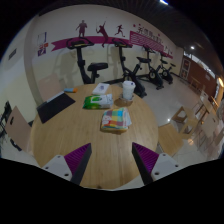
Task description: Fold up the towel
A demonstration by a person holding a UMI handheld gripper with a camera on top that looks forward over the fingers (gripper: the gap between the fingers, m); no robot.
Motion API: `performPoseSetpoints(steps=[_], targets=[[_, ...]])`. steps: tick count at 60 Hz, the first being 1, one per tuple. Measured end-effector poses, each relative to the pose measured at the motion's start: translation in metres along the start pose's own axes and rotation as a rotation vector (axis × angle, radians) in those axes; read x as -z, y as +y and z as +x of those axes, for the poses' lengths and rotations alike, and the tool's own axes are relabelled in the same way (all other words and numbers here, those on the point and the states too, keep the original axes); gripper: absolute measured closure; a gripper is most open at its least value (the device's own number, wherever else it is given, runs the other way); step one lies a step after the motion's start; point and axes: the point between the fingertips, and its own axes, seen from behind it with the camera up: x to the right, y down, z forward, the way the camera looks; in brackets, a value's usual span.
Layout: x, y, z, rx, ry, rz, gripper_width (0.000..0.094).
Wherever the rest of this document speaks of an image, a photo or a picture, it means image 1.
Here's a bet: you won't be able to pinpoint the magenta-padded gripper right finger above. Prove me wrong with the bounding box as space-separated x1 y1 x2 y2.
131 142 184 186

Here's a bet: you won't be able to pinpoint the blue and orange tube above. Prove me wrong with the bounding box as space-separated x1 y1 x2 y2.
63 87 79 94

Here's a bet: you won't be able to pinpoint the white and blue wall poster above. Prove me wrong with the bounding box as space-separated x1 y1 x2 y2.
37 31 48 44

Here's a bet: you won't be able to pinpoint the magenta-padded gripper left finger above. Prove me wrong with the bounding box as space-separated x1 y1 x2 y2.
41 143 93 186

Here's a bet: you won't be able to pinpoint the group of wooden chairs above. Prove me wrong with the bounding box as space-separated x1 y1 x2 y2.
157 88 224 161

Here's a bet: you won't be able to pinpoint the wooden chair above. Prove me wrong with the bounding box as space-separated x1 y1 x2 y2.
37 73 64 103
4 105 33 153

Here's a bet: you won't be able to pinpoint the white flat box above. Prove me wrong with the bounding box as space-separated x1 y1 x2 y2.
91 82 111 96

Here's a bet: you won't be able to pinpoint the colourful checked towel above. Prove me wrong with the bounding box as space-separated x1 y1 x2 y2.
100 106 133 133

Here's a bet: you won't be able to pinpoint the green wet wipes pack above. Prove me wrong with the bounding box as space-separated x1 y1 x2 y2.
82 93 115 110

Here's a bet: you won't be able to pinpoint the purple and orange wall poster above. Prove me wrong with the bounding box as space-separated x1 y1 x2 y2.
37 42 50 57

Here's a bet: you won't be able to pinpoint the row of black exercise bikes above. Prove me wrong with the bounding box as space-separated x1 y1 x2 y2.
65 36 177 99

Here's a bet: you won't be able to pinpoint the ceiling lights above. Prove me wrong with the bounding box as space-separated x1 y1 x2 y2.
159 0 224 88

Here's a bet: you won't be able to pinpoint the white lidded paper cup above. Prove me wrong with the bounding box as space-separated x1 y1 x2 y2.
121 80 136 101

